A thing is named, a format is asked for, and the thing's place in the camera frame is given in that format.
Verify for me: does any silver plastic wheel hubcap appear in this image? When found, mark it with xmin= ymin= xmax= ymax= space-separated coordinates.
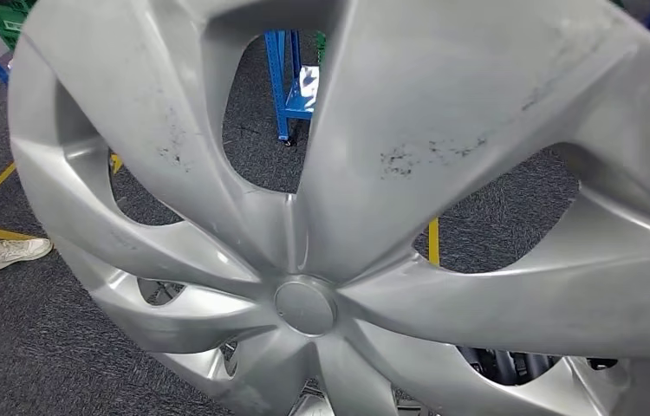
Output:
xmin=8 ymin=0 xmax=650 ymax=416

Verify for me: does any person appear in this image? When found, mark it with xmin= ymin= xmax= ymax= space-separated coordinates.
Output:
xmin=0 ymin=217 xmax=55 ymax=344

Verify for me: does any green plastic crate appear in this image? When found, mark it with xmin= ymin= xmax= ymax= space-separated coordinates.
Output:
xmin=0 ymin=0 xmax=37 ymax=51

